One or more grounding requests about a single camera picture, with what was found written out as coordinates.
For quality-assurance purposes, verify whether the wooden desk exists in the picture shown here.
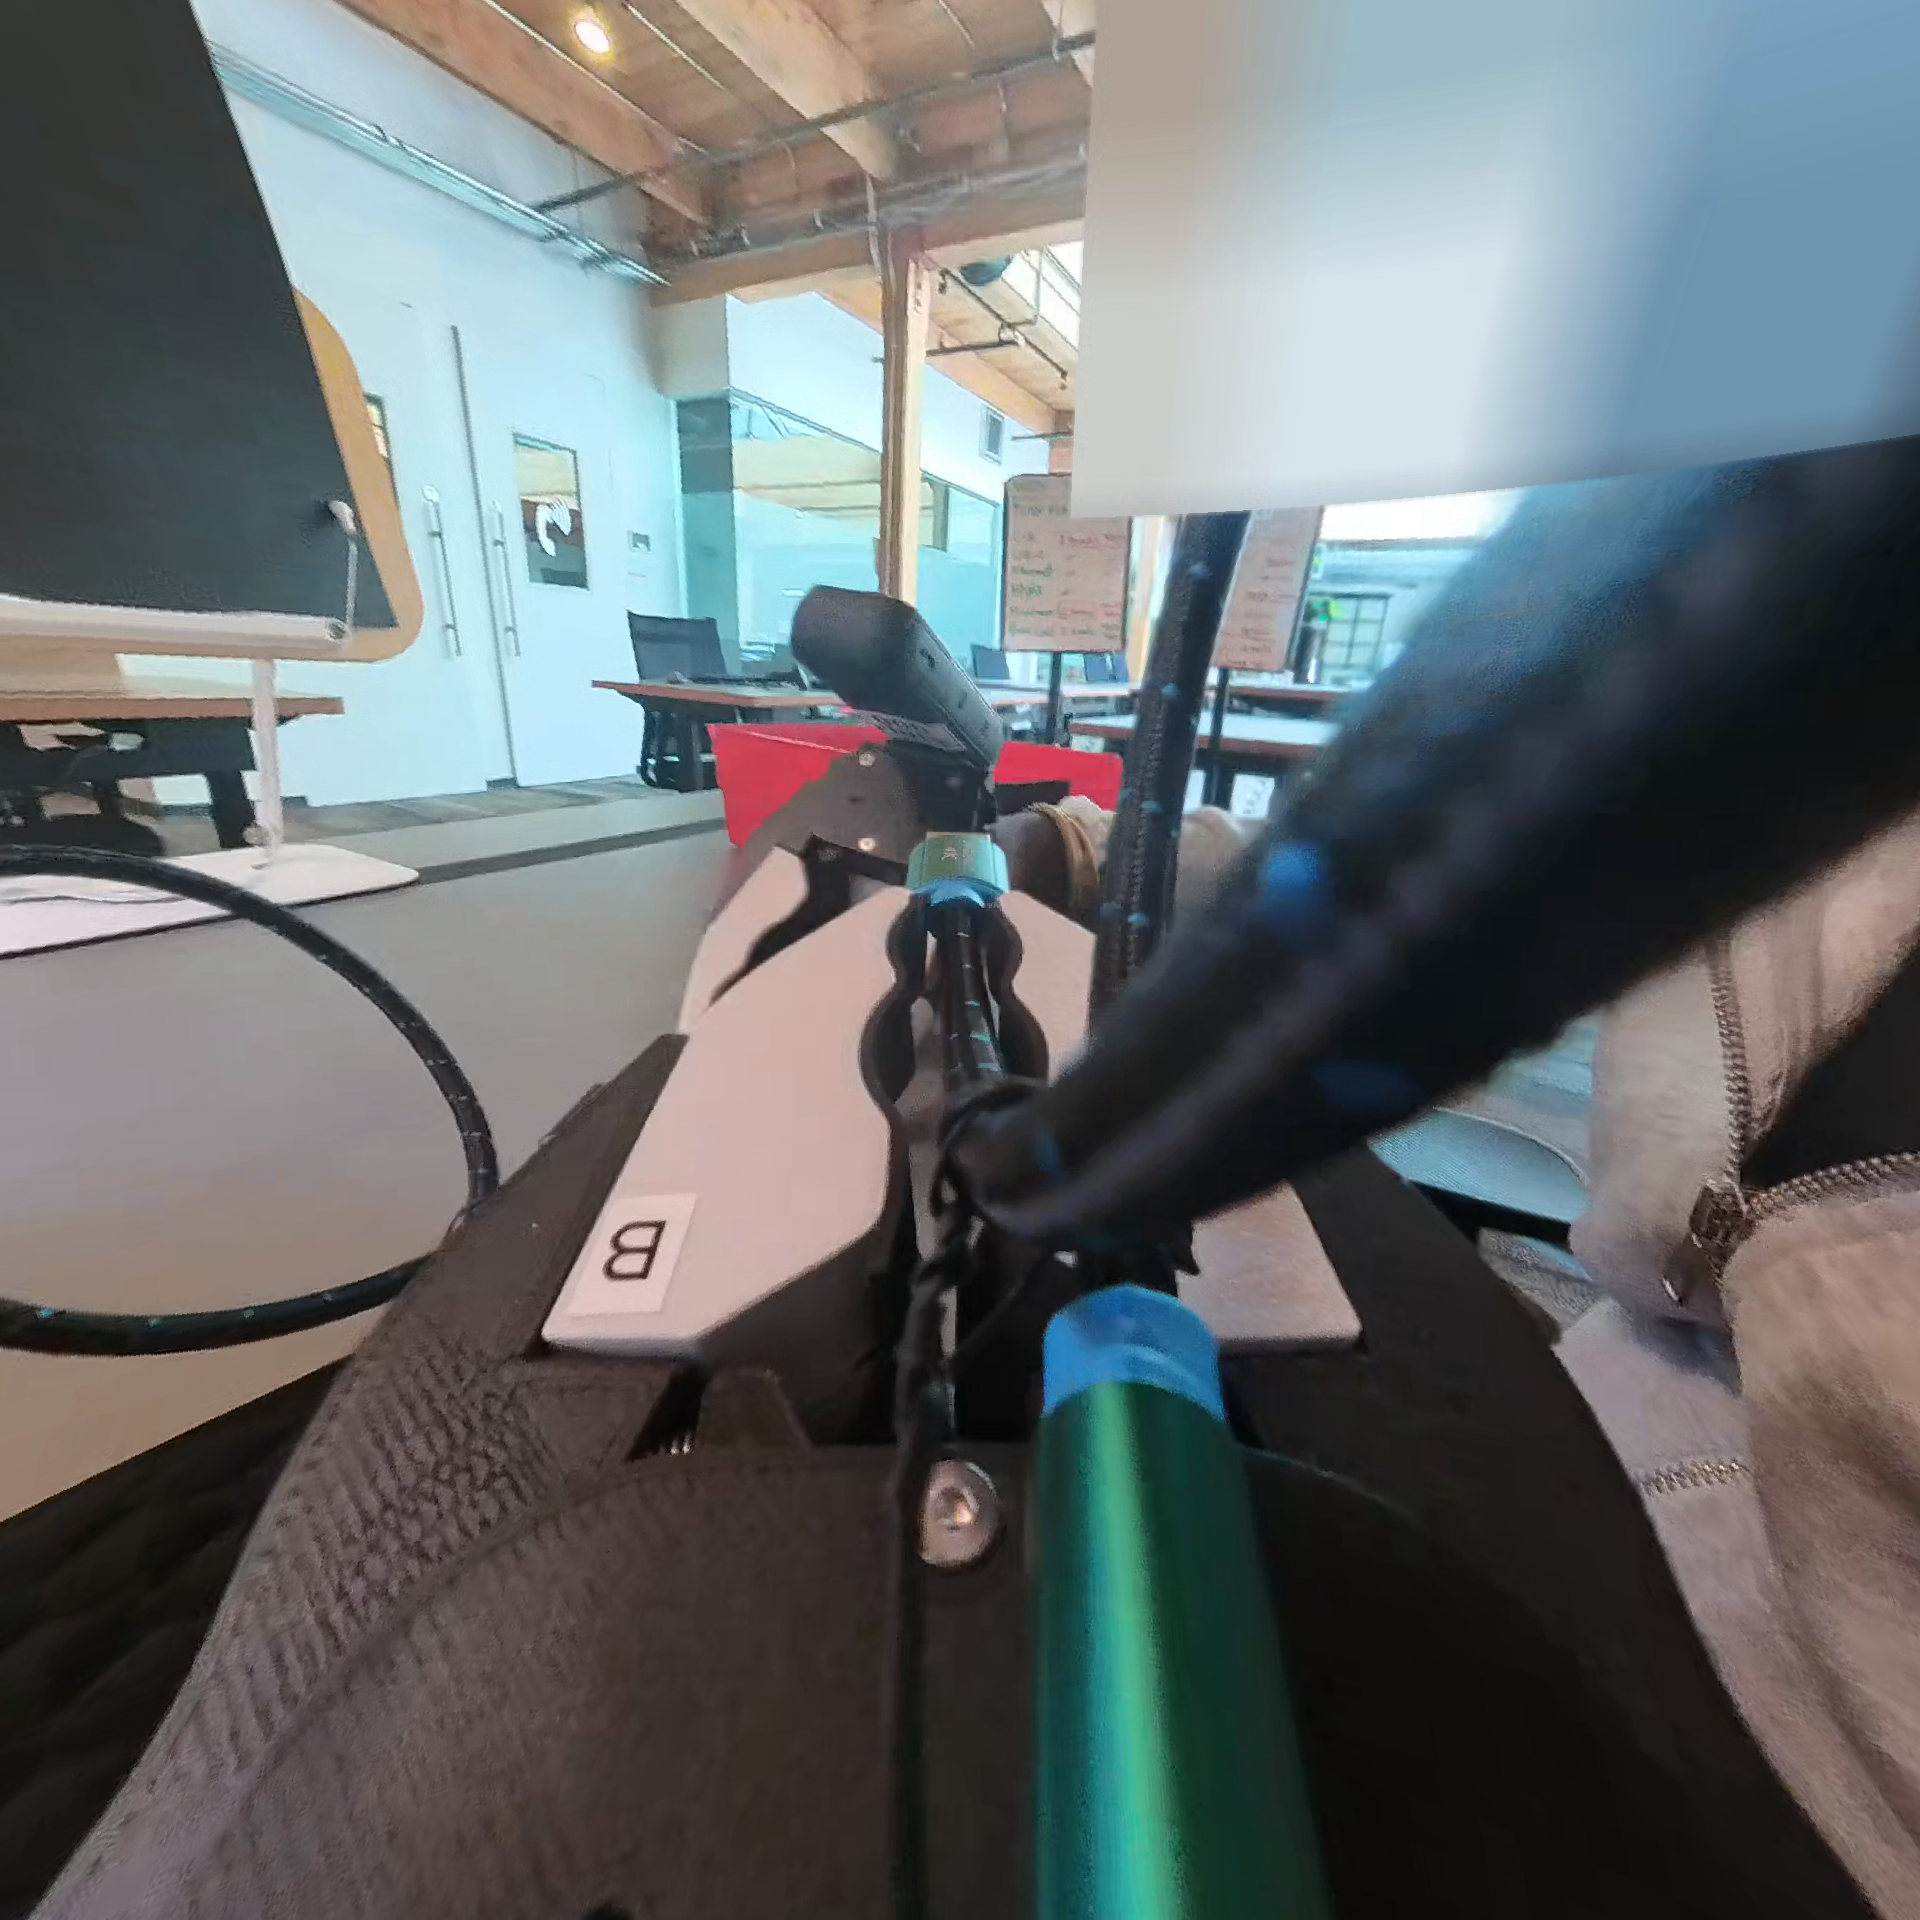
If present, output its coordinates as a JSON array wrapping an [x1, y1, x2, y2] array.
[[0, 681, 346, 855]]

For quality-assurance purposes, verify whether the whiteboard with writing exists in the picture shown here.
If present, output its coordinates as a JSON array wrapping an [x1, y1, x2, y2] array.
[[1212, 508, 1324, 675], [1002, 472, 1133, 657]]

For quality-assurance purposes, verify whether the black quilted pouch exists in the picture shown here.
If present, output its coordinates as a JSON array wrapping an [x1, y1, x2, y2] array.
[[0, 1359, 353, 1920]]

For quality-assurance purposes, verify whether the black mesh chair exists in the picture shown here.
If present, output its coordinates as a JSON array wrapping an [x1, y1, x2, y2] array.
[[627, 609, 738, 792]]

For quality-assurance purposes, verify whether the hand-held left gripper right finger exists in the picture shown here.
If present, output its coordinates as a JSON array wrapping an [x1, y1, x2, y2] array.
[[992, 896, 1362, 1344]]

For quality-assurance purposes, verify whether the person's right forearm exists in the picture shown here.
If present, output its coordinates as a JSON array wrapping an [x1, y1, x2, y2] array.
[[1163, 808, 1292, 939]]

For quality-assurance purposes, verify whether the wooden table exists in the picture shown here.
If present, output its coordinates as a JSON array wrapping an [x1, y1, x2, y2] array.
[[1069, 710, 1344, 814], [592, 675, 849, 792]]

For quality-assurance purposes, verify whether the tilted black board on stand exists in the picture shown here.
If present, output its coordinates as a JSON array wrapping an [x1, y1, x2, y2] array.
[[0, 0, 425, 961]]

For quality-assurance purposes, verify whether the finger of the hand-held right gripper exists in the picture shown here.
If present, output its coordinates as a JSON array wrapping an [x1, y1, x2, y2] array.
[[681, 847, 901, 1040]]

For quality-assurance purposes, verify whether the person's right hand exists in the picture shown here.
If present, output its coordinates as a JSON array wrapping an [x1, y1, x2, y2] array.
[[995, 800, 1111, 919]]

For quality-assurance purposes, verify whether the person's grey zip hoodie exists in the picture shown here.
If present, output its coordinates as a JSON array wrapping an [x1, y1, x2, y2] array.
[[1558, 811, 1920, 1920]]

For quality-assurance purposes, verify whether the red plastic bin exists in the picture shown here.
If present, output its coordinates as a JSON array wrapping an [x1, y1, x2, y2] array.
[[707, 725, 1123, 853]]

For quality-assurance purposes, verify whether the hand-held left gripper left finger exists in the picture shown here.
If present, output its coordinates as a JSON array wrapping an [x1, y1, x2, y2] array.
[[541, 891, 908, 1364]]

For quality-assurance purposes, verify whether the white double door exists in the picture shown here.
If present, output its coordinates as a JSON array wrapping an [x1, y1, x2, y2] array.
[[420, 323, 603, 788]]

